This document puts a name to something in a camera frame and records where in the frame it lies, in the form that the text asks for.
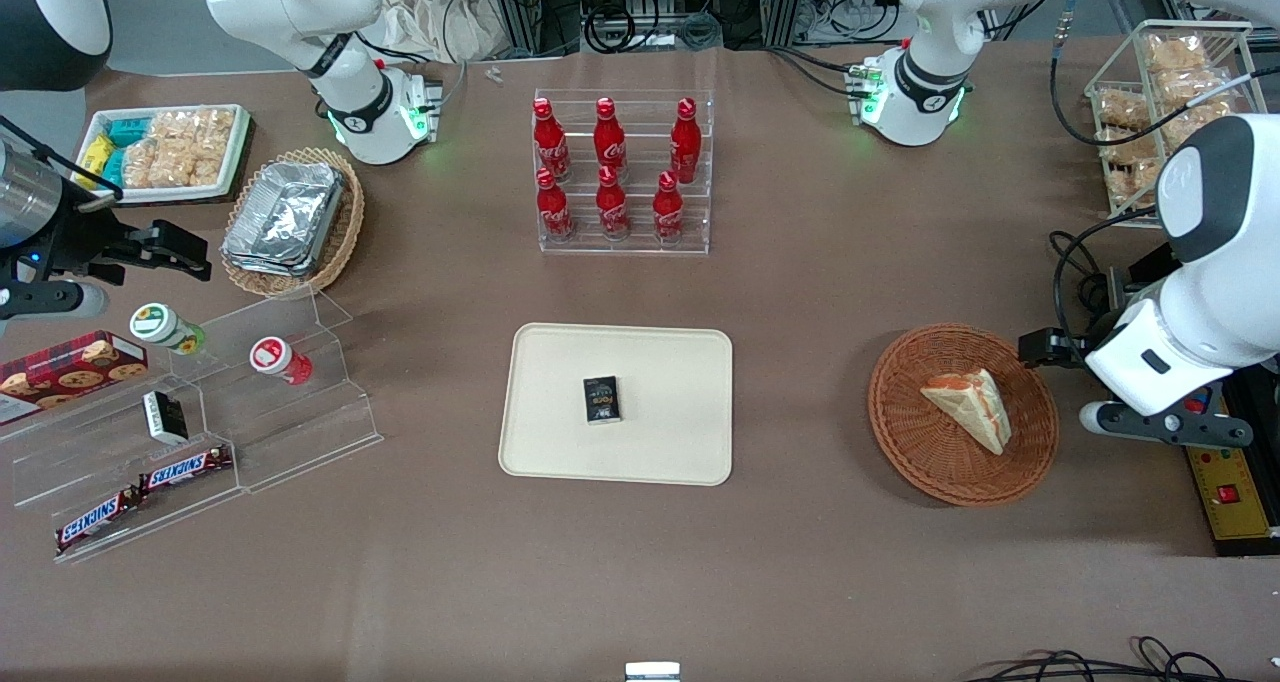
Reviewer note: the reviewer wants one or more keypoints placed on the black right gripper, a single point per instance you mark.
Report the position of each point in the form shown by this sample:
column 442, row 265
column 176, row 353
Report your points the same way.
column 80, row 240

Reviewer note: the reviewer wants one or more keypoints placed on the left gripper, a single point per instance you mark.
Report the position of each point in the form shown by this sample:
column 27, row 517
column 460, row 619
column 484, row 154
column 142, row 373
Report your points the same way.
column 1103, row 328

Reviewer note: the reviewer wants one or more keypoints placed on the triangular sandwich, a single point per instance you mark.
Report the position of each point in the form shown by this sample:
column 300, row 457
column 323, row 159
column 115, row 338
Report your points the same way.
column 975, row 407

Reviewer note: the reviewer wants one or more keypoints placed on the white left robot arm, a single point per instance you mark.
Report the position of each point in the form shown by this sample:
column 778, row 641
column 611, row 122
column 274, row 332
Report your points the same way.
column 1225, row 242

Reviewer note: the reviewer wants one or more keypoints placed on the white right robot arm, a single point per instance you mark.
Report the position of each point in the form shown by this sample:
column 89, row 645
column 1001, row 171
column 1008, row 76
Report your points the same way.
column 345, row 82

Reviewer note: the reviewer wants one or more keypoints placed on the white rectangular snack tray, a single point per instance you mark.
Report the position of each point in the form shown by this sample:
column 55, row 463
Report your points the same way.
column 160, row 194

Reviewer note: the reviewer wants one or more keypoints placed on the oval tan wicker basket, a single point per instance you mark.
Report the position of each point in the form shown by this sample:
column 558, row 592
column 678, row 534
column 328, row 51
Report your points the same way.
column 345, row 232

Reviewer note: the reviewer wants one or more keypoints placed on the round brown wicker basket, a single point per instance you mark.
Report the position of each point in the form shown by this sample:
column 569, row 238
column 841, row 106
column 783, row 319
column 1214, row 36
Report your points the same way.
column 910, row 442

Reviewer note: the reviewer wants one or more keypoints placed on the beige plastic tray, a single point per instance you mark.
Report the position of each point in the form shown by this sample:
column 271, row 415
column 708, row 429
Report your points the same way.
column 550, row 442

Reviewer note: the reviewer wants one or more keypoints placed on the green capped drink bottle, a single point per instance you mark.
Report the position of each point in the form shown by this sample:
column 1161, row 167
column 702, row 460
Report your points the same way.
column 160, row 326

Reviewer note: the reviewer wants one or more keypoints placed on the clear rice cracker bag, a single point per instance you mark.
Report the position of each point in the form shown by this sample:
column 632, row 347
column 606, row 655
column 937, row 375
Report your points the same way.
column 175, row 127
column 175, row 167
column 140, row 164
column 215, row 132

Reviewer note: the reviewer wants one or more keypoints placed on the aluminium foil container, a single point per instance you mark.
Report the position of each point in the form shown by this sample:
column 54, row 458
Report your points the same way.
column 265, row 267
column 285, row 212

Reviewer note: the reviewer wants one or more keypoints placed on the teal snack pack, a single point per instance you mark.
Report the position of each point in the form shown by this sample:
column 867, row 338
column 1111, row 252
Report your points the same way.
column 113, row 167
column 128, row 130

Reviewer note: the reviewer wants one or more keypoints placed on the yellow snack pack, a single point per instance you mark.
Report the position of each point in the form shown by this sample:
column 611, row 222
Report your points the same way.
column 93, row 157

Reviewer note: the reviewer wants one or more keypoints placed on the red white yoghurt bottle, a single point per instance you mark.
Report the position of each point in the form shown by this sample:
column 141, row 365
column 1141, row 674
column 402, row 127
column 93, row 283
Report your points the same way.
column 275, row 358

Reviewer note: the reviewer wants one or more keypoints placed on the red plaid cookie box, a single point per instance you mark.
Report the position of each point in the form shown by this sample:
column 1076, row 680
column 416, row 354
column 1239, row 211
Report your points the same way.
column 70, row 372

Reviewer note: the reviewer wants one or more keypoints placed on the small black white box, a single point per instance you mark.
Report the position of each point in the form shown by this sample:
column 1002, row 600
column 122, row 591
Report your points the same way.
column 165, row 417

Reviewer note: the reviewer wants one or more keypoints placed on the clear fried snack bag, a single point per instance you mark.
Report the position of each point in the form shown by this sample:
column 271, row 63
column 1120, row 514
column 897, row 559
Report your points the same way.
column 1135, row 184
column 1185, row 124
column 1175, row 54
column 1122, row 110
column 1190, row 87
column 1125, row 149

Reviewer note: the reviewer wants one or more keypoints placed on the clear acrylic stepped stand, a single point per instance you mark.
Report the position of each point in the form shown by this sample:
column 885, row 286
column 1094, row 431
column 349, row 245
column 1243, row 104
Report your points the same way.
column 300, row 432

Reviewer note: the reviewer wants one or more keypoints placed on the Snickers chocolate bar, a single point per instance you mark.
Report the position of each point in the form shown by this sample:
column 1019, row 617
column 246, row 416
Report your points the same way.
column 95, row 522
column 185, row 469

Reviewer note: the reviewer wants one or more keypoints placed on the black appliance with yellow panel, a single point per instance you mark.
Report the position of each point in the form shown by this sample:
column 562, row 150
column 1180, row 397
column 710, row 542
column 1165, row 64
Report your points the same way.
column 1235, row 502

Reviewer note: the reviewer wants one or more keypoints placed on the beige cloth bag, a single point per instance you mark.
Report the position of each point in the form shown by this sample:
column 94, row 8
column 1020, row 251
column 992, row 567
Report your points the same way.
column 430, row 12

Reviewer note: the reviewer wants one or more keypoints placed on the small clear plastic clip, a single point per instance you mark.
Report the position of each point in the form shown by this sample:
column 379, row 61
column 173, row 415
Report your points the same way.
column 493, row 74

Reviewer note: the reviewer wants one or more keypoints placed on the red cola bottle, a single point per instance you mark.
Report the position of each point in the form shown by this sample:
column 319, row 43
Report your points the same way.
column 554, row 212
column 551, row 142
column 686, row 144
column 668, row 214
column 612, row 210
column 609, row 140

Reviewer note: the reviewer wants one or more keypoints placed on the clear acrylic bottle rack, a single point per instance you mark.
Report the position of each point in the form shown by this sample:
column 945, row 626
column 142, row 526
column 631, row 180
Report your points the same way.
column 640, row 247

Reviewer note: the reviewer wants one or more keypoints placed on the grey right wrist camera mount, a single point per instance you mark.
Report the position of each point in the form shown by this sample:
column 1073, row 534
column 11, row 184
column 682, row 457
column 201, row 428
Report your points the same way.
column 55, row 300

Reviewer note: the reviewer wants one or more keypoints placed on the black left wrist camera bracket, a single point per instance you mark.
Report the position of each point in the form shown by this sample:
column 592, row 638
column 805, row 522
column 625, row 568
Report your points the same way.
column 1170, row 426

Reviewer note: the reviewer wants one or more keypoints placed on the aluminium profile frame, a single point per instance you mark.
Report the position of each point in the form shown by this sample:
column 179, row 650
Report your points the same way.
column 520, row 7
column 785, row 2

